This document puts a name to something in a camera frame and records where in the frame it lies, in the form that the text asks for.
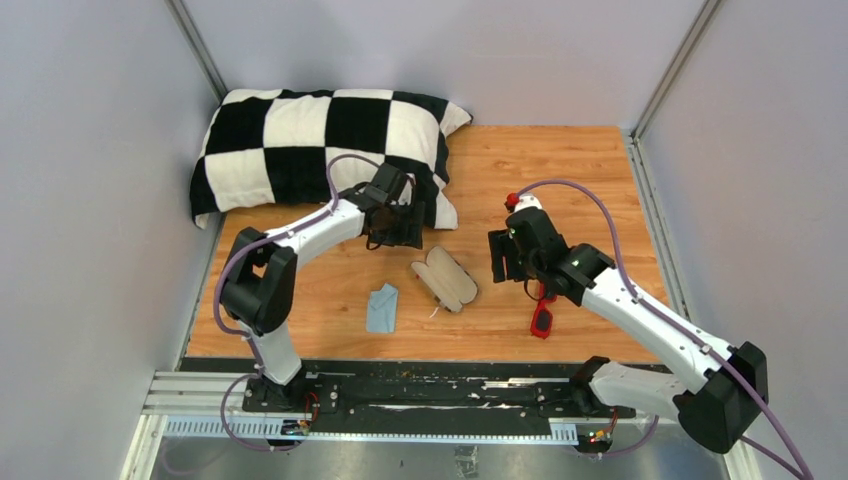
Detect light blue cleaning cloth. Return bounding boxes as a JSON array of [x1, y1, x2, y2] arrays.
[[366, 283, 398, 334]]

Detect black and white checkered pillow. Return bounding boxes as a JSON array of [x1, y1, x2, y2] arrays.
[[189, 89, 473, 230]]

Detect red sunglasses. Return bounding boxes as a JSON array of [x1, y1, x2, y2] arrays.
[[530, 284, 557, 339]]

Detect beige plaid glasses case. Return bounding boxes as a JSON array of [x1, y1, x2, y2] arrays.
[[410, 246, 479, 313]]

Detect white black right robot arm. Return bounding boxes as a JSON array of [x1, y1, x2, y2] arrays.
[[488, 207, 768, 454]]

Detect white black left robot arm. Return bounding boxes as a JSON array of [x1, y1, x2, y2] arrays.
[[214, 164, 426, 413]]

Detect aluminium rail frame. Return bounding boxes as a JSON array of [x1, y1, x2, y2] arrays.
[[119, 370, 763, 480]]

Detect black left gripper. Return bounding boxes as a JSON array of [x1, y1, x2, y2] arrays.
[[371, 199, 423, 249]]

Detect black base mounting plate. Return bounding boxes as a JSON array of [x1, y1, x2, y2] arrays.
[[178, 357, 661, 448]]

